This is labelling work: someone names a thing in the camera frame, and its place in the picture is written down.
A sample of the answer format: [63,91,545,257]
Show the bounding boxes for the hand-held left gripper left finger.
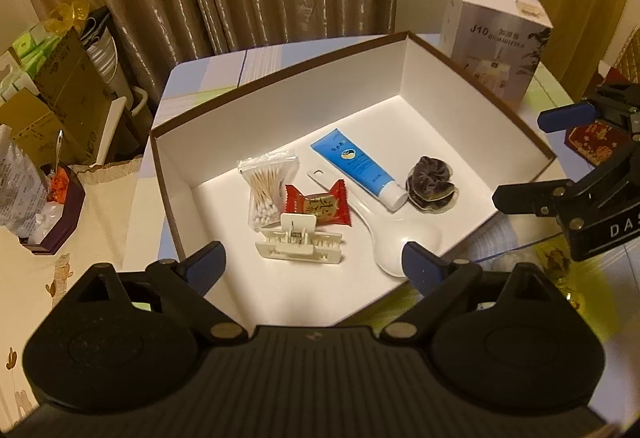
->
[60,240,249,347]

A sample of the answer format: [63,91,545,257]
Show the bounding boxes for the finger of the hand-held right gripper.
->
[492,179,577,220]
[537,82,640,140]

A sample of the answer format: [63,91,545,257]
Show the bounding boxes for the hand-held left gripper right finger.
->
[381,241,576,345]

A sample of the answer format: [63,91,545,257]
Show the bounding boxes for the white plastic spoon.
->
[306,167,444,278]

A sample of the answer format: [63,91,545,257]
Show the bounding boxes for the yellow snack packet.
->
[537,238,609,315]

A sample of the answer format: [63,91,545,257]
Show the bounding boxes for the white hair claw clip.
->
[255,213,346,265]

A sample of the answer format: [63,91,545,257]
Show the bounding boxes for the dark scrunchie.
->
[406,155,459,212]

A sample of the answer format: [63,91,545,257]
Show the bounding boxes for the bag of cotton swabs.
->
[237,153,300,233]

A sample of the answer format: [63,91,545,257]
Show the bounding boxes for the red candy packet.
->
[284,179,354,225]

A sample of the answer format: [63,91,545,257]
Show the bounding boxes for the blue cream tube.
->
[310,129,407,209]

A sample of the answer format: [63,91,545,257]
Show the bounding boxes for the brown cardboard box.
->
[149,32,554,327]

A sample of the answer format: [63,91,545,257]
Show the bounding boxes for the red gift box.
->
[565,120,636,167]

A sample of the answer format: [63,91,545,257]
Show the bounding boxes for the gold quilted chair back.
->
[597,25,640,85]

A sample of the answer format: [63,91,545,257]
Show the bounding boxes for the white appliance carton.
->
[440,0,554,109]

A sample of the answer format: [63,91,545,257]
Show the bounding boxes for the cream bear print sheet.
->
[0,157,152,419]

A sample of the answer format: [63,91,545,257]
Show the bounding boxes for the dark purple box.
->
[20,168,86,254]

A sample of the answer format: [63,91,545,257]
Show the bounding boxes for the small orange object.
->
[50,167,70,205]

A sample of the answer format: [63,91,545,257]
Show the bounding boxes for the white plastic bag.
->
[0,125,52,239]

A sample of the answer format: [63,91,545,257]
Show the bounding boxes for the small cardboard box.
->
[0,88,66,169]

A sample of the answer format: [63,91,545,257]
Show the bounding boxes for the large printed cardboard box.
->
[32,28,119,167]

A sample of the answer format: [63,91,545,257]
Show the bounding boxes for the white plastic bucket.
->
[82,8,135,112]

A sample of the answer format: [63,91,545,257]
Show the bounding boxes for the green tissue packs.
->
[0,20,56,99]

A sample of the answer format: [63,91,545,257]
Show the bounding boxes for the yellow plastic bag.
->
[44,0,91,35]

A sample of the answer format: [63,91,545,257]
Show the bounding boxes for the metal handle tool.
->
[52,128,67,172]

